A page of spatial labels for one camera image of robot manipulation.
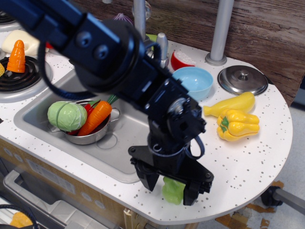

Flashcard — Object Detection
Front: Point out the grey vertical support pole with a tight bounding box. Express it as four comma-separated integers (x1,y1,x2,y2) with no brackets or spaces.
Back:
205,0,234,66

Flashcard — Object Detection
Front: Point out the yellow toy squash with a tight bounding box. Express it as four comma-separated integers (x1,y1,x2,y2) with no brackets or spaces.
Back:
203,92,255,117

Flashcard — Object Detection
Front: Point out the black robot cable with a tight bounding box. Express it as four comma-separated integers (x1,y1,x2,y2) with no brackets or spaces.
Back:
38,40,96,100

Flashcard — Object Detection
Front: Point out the purple striped toy onion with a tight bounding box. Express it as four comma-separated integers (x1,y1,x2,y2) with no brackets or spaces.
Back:
113,13,133,25

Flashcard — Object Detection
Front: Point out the yellow toy corn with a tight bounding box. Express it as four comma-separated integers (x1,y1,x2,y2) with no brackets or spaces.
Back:
0,63,5,77

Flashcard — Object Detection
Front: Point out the rear left stove burner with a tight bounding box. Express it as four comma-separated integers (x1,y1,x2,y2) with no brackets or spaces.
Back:
0,11,21,32

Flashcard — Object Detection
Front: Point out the cream toy chicken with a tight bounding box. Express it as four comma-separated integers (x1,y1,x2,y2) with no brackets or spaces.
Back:
1,30,40,56

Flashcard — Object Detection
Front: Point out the front left stove burner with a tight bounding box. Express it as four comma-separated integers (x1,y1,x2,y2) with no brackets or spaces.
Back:
0,56,47,103

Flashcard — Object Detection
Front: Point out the black caster wheel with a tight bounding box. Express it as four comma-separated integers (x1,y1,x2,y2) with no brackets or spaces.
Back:
260,186,283,207

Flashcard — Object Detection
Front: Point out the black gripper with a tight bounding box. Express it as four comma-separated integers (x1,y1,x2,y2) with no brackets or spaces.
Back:
128,77,214,206

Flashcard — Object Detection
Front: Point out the light green toy broccoli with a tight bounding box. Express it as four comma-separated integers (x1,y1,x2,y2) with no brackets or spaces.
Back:
162,177,185,205

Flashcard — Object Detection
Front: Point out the grey toy sink basin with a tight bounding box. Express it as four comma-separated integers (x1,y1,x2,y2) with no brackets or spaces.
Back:
14,89,149,183

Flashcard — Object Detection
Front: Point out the silver metal pot lid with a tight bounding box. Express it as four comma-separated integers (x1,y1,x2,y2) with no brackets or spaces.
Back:
217,65,269,95

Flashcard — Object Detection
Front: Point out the grey oven door handle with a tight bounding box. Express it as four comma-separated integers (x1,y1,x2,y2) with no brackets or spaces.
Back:
3,170,115,229

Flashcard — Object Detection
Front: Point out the silver toy faucet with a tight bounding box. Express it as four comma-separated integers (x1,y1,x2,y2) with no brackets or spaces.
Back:
132,0,169,68

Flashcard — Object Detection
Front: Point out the stove burner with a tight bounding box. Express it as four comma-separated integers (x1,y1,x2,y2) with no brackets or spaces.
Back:
0,11,21,32
0,56,47,103

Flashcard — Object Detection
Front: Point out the red white toy radish half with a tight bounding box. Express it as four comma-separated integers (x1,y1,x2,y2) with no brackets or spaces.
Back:
170,50,196,71

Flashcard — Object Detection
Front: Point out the green toy cabbage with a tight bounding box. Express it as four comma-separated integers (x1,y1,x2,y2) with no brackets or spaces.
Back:
47,101,87,132

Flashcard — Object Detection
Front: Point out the yellow toy under counter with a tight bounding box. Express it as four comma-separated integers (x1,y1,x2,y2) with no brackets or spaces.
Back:
10,212,33,228

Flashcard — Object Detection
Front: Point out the light blue plastic bowl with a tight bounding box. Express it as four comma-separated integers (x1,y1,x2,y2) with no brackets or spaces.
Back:
173,67,214,101

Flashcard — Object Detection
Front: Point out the red toy pepper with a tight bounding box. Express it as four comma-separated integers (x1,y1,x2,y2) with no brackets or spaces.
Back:
65,100,100,135

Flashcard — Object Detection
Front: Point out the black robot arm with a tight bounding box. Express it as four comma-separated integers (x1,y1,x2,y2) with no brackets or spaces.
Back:
0,0,214,206

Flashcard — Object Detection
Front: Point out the lime green plastic plate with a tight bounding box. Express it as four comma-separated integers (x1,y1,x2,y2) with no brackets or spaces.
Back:
145,34,157,42

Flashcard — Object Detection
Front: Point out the orange toy carrot top piece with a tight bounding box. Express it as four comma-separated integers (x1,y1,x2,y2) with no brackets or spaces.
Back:
7,40,26,73

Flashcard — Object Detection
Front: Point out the yellow toy bell pepper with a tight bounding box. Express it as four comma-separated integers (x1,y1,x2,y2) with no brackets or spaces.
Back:
217,109,260,142

